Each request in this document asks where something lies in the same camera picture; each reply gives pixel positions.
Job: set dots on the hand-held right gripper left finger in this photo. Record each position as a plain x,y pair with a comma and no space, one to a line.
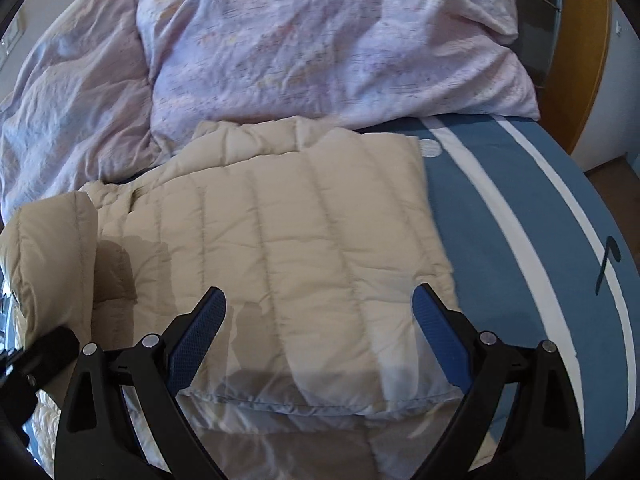
199,332

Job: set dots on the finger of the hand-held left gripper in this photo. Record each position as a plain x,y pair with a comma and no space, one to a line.
52,350

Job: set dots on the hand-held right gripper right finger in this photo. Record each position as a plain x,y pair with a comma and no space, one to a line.
440,340

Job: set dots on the beige puffer jacket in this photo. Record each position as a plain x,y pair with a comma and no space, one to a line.
280,240

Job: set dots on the blue striped bed sheet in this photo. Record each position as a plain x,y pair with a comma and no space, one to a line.
520,260

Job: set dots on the pink patterned duvet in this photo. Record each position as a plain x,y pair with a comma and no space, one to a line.
70,110

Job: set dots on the pink patterned pillow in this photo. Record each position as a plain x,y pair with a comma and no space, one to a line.
320,45

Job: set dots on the dark metal headboard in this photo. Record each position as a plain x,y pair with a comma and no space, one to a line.
542,5

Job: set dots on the white wall socket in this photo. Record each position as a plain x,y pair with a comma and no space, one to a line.
9,40

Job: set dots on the small wall switch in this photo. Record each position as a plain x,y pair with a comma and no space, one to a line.
620,27

